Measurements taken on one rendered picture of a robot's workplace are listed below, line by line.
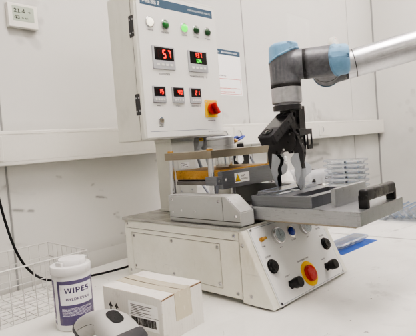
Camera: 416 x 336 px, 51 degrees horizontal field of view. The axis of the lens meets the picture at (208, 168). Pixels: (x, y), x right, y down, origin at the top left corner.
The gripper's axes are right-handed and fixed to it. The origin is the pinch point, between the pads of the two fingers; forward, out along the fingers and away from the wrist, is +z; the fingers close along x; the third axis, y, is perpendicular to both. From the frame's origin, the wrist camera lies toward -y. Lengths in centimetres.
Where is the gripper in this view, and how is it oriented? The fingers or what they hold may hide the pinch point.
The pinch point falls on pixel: (288, 185)
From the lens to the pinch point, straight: 112.0
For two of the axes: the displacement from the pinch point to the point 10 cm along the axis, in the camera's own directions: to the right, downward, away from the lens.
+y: 6.9, -0.9, 7.2
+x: -7.2, 0.2, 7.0
